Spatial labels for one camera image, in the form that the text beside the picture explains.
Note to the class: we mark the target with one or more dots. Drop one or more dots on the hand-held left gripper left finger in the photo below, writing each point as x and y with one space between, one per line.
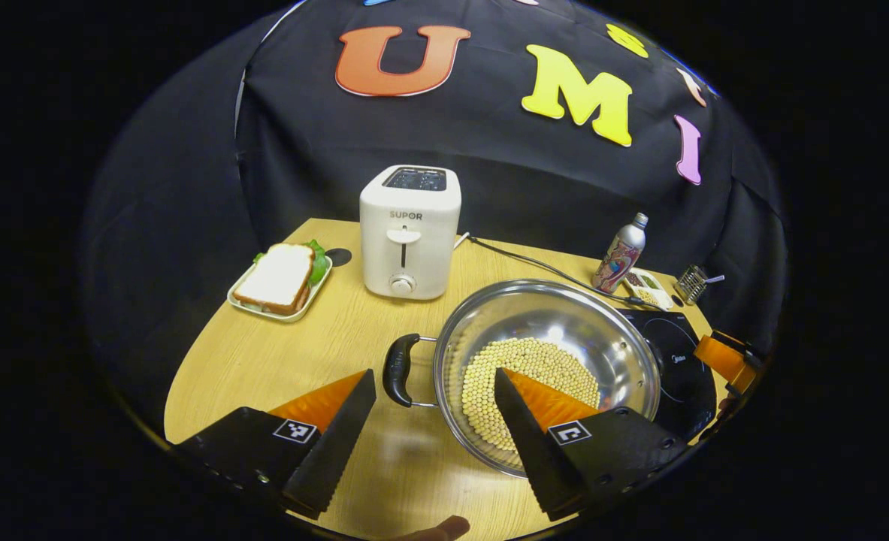
335 451

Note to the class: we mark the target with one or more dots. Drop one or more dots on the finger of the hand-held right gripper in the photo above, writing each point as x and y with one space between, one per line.
718 359

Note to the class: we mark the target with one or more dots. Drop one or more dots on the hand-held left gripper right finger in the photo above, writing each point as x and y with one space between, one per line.
534 451

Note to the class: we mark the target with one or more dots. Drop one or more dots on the black induction cooktop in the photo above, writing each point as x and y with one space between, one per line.
681 361

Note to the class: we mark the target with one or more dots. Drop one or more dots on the stainless steel pot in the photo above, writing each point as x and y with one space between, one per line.
564 319

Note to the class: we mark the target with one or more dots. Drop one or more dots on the metal mesh holder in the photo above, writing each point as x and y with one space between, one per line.
690 284

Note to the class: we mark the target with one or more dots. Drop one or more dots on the small metal utensil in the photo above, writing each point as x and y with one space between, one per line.
715 279

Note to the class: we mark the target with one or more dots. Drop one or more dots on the pile of soybeans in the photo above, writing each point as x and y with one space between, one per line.
504 376

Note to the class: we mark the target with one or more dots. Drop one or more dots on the white divided dish with beans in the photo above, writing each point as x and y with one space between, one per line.
648 289

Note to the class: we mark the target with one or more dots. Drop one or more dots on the printed metal bottle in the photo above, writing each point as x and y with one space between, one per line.
621 255

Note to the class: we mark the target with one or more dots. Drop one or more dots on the pale green rectangular plate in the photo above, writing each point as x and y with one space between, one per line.
282 314

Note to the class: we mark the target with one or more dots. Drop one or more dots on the toy sandwich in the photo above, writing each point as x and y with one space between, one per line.
279 274

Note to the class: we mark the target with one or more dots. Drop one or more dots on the white toaster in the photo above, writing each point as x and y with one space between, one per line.
410 248

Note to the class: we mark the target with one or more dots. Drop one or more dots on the black backdrop cloth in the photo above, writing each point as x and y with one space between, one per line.
489 173

